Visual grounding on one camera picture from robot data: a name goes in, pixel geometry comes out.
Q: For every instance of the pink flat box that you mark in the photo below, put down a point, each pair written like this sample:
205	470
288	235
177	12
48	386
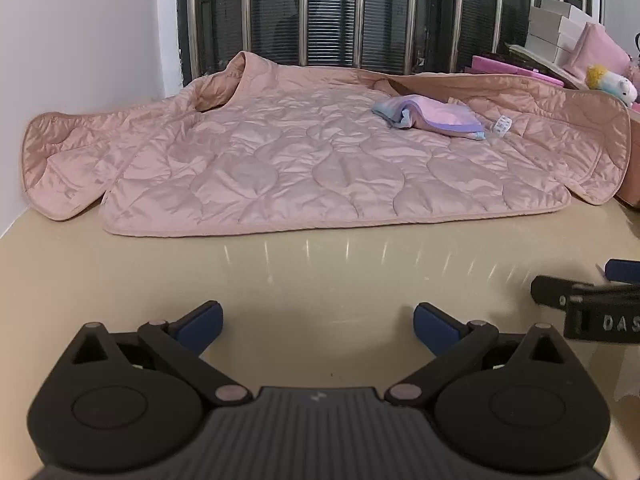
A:
505	67

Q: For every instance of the white flat board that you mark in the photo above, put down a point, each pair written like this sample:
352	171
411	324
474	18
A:
570	72

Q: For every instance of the steel window railing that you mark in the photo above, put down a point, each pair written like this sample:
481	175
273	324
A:
245	10

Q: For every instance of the black framed window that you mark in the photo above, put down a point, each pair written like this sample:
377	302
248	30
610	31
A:
330	10

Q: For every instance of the pink quilted jacket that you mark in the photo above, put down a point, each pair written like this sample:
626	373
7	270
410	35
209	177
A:
300	170

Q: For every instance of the pastel purple cloth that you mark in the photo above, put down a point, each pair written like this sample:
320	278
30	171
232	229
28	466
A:
440	117

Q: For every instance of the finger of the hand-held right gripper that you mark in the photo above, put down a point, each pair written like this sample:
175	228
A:
555	291
622	271

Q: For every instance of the white and yellow plush toy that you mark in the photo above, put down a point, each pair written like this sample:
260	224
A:
612	85

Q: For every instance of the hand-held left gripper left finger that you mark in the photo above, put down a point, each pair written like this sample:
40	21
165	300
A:
202	329

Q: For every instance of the pink storage box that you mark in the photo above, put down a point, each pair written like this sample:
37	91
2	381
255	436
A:
631	160

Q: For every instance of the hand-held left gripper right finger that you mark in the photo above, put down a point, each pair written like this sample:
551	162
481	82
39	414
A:
436	330

